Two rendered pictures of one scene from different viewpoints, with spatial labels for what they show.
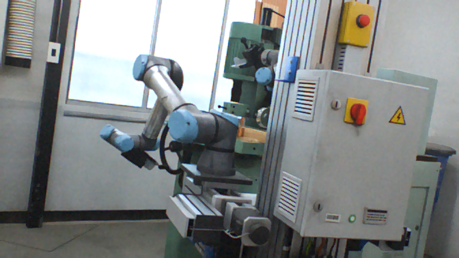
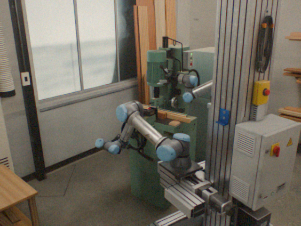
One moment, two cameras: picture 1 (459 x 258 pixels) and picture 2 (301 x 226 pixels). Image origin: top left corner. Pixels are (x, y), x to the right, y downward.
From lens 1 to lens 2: 96 cm
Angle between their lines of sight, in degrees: 20
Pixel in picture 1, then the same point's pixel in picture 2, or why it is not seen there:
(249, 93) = (163, 89)
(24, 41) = (9, 79)
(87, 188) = (63, 147)
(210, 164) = (179, 165)
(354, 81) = (274, 136)
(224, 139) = (186, 151)
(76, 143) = (51, 125)
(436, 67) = not seen: hidden behind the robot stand
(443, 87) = not seen: hidden behind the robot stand
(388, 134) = (286, 151)
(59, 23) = (24, 59)
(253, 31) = (162, 57)
